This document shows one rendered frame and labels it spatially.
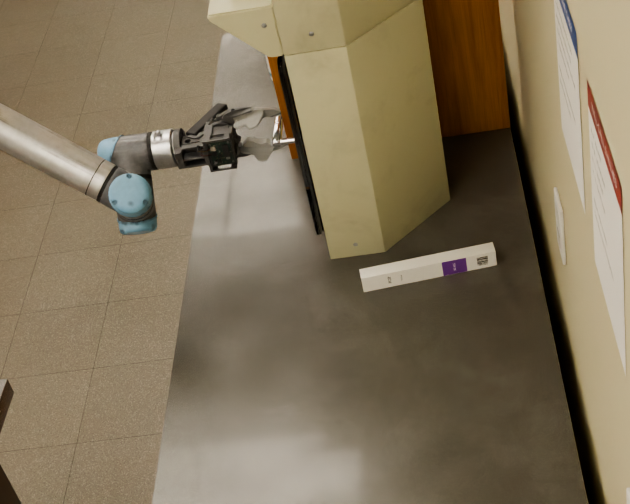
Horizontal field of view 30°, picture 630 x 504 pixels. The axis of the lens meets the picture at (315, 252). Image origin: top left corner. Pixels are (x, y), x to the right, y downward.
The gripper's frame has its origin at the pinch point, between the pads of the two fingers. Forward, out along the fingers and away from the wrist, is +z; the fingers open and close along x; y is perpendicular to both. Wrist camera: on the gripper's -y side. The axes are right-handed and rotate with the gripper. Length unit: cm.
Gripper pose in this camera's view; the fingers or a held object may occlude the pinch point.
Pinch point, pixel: (278, 126)
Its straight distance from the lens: 229.1
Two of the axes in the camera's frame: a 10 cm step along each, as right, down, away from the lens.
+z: 9.8, -1.3, -1.3
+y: -0.1, 6.4, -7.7
